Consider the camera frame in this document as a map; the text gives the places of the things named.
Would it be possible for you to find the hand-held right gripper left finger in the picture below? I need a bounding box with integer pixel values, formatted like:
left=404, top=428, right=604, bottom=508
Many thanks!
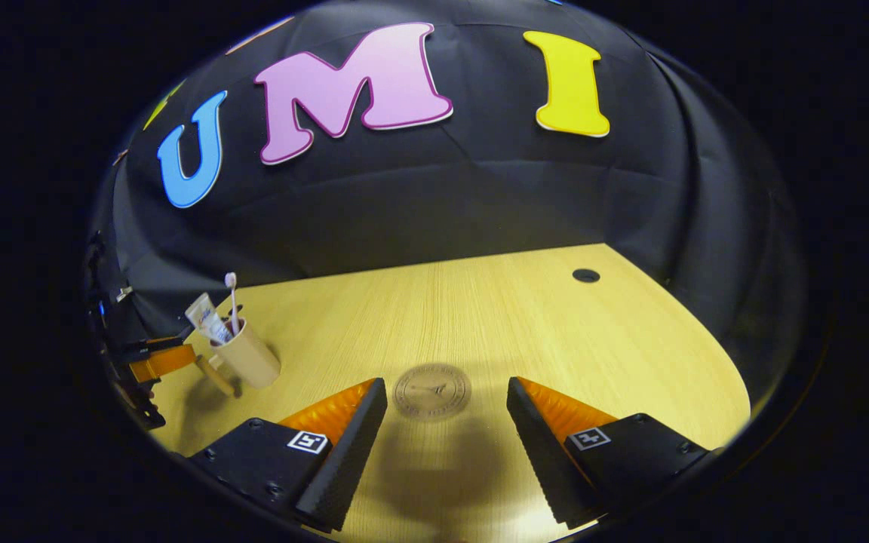
left=189, top=377, right=388, bottom=532

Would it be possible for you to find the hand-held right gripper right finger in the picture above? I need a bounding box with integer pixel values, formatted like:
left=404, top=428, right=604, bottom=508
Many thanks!
left=506, top=376, right=711, bottom=529

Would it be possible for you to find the white toothpaste tube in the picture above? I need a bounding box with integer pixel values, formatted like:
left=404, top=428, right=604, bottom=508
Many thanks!
left=184, top=293, right=233, bottom=346

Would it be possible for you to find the beige cup with handle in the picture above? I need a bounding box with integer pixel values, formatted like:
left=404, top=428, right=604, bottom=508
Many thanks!
left=195, top=321, right=282, bottom=398

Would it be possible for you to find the pale pink toothbrush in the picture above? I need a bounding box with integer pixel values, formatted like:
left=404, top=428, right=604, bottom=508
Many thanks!
left=224, top=271, right=242, bottom=336

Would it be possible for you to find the round wooden coaster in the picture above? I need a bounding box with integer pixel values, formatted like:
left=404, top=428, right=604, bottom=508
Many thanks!
left=392, top=364, right=473, bottom=422

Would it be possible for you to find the wooden desktop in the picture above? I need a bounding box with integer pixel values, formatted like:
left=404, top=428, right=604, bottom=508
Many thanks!
left=149, top=243, right=752, bottom=543

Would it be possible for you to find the black backdrop cloth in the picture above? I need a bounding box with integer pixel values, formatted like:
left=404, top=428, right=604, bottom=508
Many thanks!
left=84, top=0, right=809, bottom=400

